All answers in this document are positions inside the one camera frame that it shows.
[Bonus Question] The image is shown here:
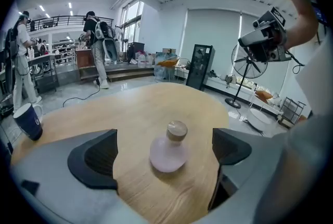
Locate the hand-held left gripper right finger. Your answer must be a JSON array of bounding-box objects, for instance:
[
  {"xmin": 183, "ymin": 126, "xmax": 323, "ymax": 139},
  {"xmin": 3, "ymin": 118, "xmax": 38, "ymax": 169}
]
[{"xmin": 207, "ymin": 128, "xmax": 287, "ymax": 223}]

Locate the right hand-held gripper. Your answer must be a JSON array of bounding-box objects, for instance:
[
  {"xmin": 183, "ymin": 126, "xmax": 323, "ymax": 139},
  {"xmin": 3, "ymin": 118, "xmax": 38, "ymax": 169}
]
[{"xmin": 238, "ymin": 6, "xmax": 292, "ymax": 64}]

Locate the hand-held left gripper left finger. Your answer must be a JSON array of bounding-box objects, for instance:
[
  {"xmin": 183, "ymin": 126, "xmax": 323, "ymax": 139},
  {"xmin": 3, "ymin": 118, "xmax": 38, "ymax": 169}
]
[{"xmin": 10, "ymin": 128, "xmax": 148, "ymax": 224}]

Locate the pale pink round capped bottle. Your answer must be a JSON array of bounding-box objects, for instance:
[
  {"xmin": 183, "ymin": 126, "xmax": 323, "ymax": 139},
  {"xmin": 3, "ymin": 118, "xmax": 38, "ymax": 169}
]
[{"xmin": 149, "ymin": 120, "xmax": 189, "ymax": 173}]

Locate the person's right forearm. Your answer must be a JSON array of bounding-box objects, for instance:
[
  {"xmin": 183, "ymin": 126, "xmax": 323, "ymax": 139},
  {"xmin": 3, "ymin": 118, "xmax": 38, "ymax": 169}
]
[{"xmin": 283, "ymin": 0, "xmax": 320, "ymax": 49}]

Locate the round wooden table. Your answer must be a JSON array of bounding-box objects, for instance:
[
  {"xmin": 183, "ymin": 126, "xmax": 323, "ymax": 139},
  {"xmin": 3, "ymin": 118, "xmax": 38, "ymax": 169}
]
[{"xmin": 10, "ymin": 82, "xmax": 230, "ymax": 224}]

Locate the white round drum table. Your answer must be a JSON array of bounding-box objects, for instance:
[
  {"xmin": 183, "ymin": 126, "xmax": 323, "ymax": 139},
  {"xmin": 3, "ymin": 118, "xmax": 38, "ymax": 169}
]
[{"xmin": 246, "ymin": 107, "xmax": 273, "ymax": 132}]

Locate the dark blue mug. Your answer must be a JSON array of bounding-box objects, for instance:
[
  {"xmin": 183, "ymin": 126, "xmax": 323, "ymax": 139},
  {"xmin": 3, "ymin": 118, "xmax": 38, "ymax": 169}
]
[{"xmin": 12, "ymin": 103, "xmax": 44, "ymax": 142}]

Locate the black standing fan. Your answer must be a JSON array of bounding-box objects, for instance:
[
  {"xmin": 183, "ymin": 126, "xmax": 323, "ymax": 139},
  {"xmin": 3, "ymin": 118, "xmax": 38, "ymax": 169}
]
[{"xmin": 224, "ymin": 43, "xmax": 269, "ymax": 109}]

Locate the white window bench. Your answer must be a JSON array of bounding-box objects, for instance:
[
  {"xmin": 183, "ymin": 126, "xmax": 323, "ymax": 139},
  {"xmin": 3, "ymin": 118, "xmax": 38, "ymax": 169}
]
[{"xmin": 204, "ymin": 74, "xmax": 286, "ymax": 117}]

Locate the orange cushion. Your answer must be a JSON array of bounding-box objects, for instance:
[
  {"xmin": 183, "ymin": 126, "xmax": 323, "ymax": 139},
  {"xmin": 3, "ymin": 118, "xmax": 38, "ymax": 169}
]
[{"xmin": 254, "ymin": 89, "xmax": 274, "ymax": 104}]

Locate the black glass-door cabinet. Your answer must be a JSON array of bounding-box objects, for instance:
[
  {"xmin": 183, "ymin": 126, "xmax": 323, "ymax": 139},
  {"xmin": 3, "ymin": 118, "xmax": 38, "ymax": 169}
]
[{"xmin": 185, "ymin": 44, "xmax": 216, "ymax": 92}]

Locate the black metal rack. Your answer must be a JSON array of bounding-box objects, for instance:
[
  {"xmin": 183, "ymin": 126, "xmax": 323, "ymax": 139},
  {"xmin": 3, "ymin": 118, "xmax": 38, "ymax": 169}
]
[{"xmin": 279, "ymin": 97, "xmax": 307, "ymax": 129}]

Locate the person's cream t-shirt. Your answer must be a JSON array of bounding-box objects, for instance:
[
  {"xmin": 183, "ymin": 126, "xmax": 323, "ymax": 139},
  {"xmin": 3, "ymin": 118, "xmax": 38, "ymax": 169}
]
[{"xmin": 256, "ymin": 0, "xmax": 333, "ymax": 224}]

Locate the small white round table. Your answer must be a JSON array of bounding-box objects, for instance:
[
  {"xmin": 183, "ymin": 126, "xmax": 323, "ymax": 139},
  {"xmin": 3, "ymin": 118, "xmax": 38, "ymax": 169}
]
[{"xmin": 173, "ymin": 64, "xmax": 189, "ymax": 81}]

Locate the clear chair with orange cushion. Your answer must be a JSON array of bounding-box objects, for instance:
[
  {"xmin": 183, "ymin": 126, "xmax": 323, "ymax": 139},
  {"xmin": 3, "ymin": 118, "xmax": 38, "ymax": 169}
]
[{"xmin": 155, "ymin": 55, "xmax": 181, "ymax": 82}]

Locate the blue plastic wrapped pack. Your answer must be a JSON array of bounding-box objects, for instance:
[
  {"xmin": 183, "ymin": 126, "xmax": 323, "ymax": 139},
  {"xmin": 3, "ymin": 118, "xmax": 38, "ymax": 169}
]
[{"xmin": 154, "ymin": 51, "xmax": 171, "ymax": 80}]

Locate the metal work table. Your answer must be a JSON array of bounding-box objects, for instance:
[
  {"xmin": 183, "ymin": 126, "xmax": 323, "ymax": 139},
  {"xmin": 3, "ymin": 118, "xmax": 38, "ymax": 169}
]
[{"xmin": 27, "ymin": 54, "xmax": 58, "ymax": 94}]

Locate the large clear water jug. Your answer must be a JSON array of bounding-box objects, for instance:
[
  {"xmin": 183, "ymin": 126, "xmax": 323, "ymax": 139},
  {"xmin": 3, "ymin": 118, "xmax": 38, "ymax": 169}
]
[
  {"xmin": 145, "ymin": 53, "xmax": 155, "ymax": 68},
  {"xmin": 136, "ymin": 52, "xmax": 147, "ymax": 68}
]

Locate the brown wooden cabinet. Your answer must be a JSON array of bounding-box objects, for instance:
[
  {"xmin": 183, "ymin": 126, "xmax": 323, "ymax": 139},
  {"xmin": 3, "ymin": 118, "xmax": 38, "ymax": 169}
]
[{"xmin": 75, "ymin": 48, "xmax": 96, "ymax": 69}]

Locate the raised wooden platform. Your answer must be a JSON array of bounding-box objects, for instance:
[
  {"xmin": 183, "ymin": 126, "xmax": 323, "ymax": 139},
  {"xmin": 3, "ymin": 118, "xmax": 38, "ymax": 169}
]
[{"xmin": 78, "ymin": 60, "xmax": 157, "ymax": 83}]

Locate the black dresser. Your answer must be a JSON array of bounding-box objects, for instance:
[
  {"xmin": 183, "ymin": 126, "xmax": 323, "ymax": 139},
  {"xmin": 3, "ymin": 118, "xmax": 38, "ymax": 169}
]
[{"xmin": 126, "ymin": 42, "xmax": 146, "ymax": 63}]

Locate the white and black backpack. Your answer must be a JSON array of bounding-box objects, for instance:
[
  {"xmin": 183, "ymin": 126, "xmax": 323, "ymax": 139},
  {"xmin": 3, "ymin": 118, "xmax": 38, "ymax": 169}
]
[{"xmin": 94, "ymin": 19, "xmax": 118, "ymax": 61}]

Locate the black mezzanine railing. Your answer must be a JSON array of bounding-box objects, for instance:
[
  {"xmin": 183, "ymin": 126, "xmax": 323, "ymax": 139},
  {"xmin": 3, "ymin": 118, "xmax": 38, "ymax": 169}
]
[{"xmin": 27, "ymin": 15, "xmax": 115, "ymax": 33}]

